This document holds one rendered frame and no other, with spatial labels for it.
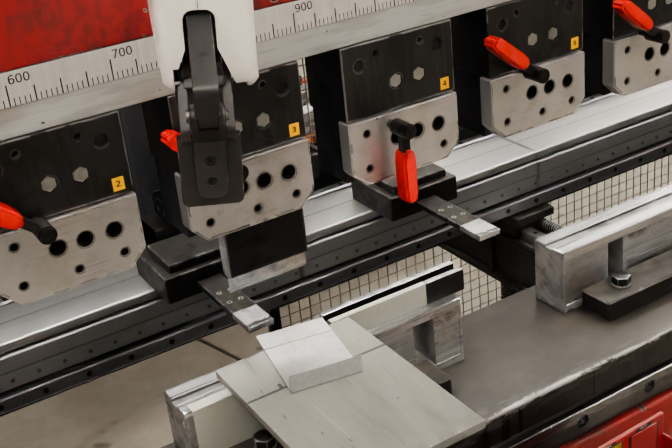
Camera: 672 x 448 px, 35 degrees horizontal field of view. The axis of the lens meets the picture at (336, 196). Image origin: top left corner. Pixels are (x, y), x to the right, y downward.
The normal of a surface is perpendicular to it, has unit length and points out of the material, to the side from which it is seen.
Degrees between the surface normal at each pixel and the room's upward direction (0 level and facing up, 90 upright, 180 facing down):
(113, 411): 0
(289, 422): 0
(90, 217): 90
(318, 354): 0
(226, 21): 95
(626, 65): 90
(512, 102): 90
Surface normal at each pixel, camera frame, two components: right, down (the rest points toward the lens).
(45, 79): 0.52, 0.31
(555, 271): -0.85, 0.29
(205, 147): 0.15, 0.50
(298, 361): -0.10, -0.91
